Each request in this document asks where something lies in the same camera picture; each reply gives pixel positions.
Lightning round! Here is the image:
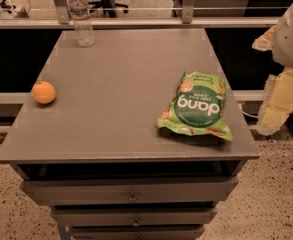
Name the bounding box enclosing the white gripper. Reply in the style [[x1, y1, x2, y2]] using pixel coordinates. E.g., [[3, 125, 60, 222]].
[[252, 3, 293, 136]]

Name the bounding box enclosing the orange fruit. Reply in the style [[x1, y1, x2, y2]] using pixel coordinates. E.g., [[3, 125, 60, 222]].
[[32, 81, 56, 104]]

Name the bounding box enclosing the green rice chip bag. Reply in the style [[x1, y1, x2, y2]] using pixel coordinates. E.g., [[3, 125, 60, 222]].
[[157, 71, 233, 141]]

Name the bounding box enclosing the middle grey drawer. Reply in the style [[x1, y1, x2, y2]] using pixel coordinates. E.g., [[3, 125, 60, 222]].
[[52, 207, 217, 227]]

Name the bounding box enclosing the grey drawer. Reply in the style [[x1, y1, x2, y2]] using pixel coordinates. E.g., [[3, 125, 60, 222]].
[[52, 207, 217, 227], [71, 225, 204, 240], [20, 176, 238, 206]]

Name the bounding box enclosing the grey drawer cabinet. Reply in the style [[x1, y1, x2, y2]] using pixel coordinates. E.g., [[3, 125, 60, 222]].
[[0, 28, 261, 240]]

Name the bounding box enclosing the clear plastic water bottle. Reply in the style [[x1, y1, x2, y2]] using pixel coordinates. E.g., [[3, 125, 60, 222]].
[[69, 0, 94, 47]]

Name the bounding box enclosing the bottom grey drawer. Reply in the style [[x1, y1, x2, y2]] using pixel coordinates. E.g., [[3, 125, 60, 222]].
[[71, 225, 204, 240]]

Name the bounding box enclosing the top grey drawer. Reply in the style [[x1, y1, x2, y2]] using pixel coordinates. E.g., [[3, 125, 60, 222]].
[[20, 176, 238, 206]]

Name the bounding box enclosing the white cable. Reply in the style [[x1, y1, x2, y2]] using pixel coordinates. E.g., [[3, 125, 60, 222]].
[[239, 104, 260, 120]]

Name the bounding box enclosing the metal window rail frame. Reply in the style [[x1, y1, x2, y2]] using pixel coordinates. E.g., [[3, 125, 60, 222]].
[[0, 0, 278, 29]]

